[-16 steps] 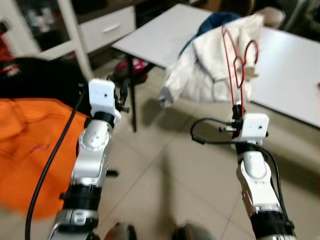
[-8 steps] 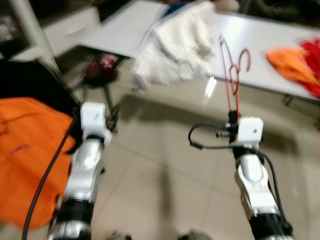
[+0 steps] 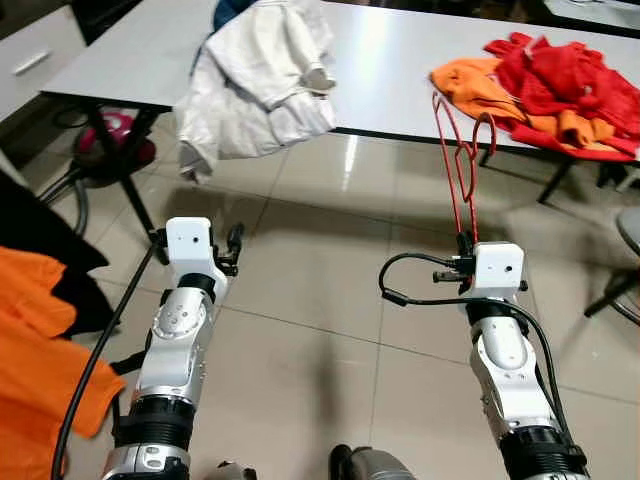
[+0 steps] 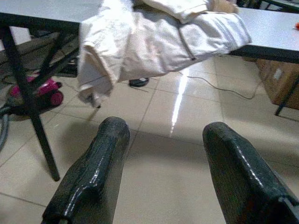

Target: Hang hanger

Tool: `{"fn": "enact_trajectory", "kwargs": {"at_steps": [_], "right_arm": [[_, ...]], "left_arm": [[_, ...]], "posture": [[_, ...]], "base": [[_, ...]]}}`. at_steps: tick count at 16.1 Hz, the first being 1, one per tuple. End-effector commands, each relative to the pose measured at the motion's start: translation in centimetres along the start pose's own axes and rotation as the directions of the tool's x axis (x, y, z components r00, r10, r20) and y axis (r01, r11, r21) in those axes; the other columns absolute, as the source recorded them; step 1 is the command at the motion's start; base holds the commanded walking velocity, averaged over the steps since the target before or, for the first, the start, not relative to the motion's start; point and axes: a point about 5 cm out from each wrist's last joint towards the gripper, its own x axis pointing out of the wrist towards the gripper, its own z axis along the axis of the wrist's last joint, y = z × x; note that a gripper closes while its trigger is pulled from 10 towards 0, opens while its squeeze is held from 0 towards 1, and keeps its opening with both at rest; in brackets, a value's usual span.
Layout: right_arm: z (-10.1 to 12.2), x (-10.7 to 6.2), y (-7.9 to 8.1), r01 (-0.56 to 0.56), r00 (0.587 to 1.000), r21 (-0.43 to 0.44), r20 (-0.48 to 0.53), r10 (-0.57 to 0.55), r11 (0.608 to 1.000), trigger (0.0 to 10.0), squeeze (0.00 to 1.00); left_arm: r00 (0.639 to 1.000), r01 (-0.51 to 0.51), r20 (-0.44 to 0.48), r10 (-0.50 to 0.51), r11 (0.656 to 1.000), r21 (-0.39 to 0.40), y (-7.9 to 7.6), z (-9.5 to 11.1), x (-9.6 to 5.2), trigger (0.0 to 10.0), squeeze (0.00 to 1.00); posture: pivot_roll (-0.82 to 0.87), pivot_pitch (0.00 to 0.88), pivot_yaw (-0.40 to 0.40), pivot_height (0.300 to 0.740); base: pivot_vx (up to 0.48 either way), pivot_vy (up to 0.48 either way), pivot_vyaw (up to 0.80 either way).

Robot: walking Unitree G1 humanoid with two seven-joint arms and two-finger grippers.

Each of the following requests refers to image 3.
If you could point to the red clothes hanger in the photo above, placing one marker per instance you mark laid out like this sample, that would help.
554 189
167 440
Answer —
495 135

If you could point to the white jeans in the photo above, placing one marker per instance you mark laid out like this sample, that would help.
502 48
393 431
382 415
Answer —
260 80

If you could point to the red polo shirt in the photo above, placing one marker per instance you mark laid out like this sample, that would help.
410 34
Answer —
560 80

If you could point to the pink and black vacuum cleaner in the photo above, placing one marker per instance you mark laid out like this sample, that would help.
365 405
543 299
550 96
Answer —
120 130

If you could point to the grey office chair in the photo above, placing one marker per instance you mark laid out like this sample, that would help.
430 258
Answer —
628 225

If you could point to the orange polo shirt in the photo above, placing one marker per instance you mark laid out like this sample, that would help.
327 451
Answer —
470 85
40 380

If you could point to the black shirt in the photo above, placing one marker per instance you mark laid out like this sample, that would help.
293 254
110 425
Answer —
40 230

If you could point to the grey robot right leg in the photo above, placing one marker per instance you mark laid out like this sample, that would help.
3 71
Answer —
375 465

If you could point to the white table with black legs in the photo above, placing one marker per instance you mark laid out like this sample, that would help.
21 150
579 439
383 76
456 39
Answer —
600 12
400 60

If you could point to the white drawer cabinet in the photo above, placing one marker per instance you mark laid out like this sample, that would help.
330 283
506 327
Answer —
30 60

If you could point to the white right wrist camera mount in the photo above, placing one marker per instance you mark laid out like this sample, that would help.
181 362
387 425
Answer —
497 270

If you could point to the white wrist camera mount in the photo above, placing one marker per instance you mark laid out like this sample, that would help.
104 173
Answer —
190 245
497 270

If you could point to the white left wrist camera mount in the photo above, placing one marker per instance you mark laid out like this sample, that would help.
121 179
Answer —
190 245

